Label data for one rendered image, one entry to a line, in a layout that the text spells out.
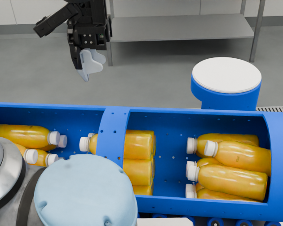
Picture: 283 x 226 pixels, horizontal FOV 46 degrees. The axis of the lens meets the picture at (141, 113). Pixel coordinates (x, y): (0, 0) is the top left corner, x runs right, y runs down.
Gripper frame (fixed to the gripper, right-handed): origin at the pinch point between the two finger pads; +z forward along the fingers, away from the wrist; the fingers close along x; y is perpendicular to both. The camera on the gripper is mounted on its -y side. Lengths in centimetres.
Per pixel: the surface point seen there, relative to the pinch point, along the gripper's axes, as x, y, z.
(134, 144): -3.9, 11.9, 17.6
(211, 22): 293, 56, 106
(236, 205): -15.5, 36.9, 24.7
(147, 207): -15.2, 15.8, 28.2
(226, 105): 42, 41, 37
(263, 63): 254, 110, 135
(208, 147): -3.1, 30.5, 18.3
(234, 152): -4.5, 36.9, 18.4
